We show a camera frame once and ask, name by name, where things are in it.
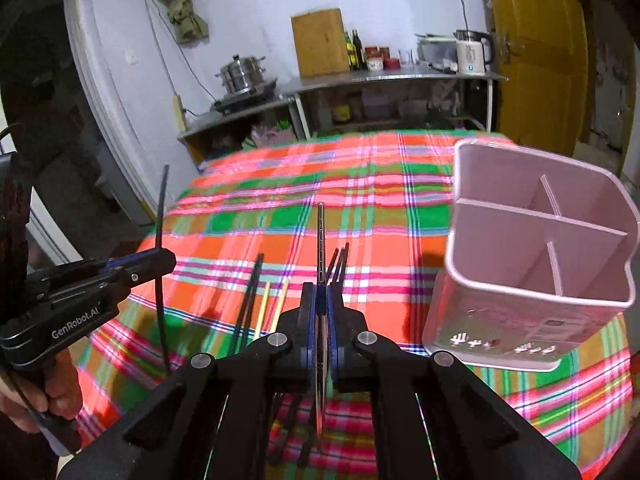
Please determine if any induction cooktop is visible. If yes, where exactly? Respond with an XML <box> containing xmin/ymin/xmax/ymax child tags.
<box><xmin>212</xmin><ymin>78</ymin><xmax>278</xmax><ymax>115</ymax></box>

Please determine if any wooden cutting board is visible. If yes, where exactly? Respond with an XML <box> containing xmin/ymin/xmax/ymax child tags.
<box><xmin>291</xmin><ymin>8</ymin><xmax>349</xmax><ymax>78</ymax></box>

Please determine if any grey rice cooker box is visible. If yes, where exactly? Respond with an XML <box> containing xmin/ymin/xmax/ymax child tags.
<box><xmin>418</xmin><ymin>35</ymin><xmax>457</xmax><ymax>67</ymax></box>

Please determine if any pink basket on shelf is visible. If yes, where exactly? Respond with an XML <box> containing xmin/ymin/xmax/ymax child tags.
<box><xmin>250</xmin><ymin>122</ymin><xmax>297</xmax><ymax>148</ymax></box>

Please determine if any yellow wooden door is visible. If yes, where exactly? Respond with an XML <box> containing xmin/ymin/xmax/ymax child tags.
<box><xmin>490</xmin><ymin>0</ymin><xmax>587</xmax><ymax>156</ymax></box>

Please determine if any black chopstick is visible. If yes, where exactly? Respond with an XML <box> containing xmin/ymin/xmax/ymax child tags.
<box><xmin>228</xmin><ymin>252</ymin><xmax>265</xmax><ymax>356</ymax></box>
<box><xmin>153</xmin><ymin>164</ymin><xmax>173</xmax><ymax>378</ymax></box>

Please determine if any red lidded jar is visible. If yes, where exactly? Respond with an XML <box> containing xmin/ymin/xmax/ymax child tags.
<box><xmin>383</xmin><ymin>58</ymin><xmax>400</xmax><ymax>70</ymax></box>

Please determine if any dark oil bottle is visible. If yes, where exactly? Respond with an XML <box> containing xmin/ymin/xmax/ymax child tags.
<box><xmin>352</xmin><ymin>29</ymin><xmax>367</xmax><ymax>70</ymax></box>

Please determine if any black chopstick on table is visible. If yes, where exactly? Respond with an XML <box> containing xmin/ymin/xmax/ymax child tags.
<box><xmin>228</xmin><ymin>252</ymin><xmax>265</xmax><ymax>356</ymax></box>

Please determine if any pink divided utensil holder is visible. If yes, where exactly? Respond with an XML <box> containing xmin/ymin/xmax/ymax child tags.
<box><xmin>422</xmin><ymin>139</ymin><xmax>639</xmax><ymax>372</ymax></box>

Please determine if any person's left hand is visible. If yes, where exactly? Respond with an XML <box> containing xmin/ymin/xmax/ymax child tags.
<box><xmin>1</xmin><ymin>349</ymin><xmax>82</xmax><ymax>434</ymax></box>

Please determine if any white electric kettle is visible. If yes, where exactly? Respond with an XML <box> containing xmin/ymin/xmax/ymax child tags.
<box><xmin>454</xmin><ymin>29</ymin><xmax>495</xmax><ymax>76</ymax></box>

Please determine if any low metal side shelf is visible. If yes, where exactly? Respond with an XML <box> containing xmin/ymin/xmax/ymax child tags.
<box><xmin>178</xmin><ymin>96</ymin><xmax>305</xmax><ymax>167</ymax></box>

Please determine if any dark chopstick pair right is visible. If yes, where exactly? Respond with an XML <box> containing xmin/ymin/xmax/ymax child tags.
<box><xmin>326</xmin><ymin>243</ymin><xmax>349</xmax><ymax>284</ymax></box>

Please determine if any metal kitchen shelf table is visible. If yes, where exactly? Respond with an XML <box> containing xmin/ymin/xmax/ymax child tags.
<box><xmin>281</xmin><ymin>65</ymin><xmax>506</xmax><ymax>138</ymax></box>

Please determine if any light wooden chopstick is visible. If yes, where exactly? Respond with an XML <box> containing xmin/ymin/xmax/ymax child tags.
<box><xmin>269</xmin><ymin>278</ymin><xmax>290</xmax><ymax>333</ymax></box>
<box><xmin>253</xmin><ymin>282</ymin><xmax>271</xmax><ymax>340</ymax></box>

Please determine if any metal chopstick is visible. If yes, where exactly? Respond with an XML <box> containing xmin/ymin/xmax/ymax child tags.
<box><xmin>314</xmin><ymin>203</ymin><xmax>329</xmax><ymax>441</ymax></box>

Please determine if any stainless steel steamer pot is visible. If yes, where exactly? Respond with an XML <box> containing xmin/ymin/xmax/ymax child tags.
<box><xmin>217</xmin><ymin>55</ymin><xmax>265</xmax><ymax>94</ymax></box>

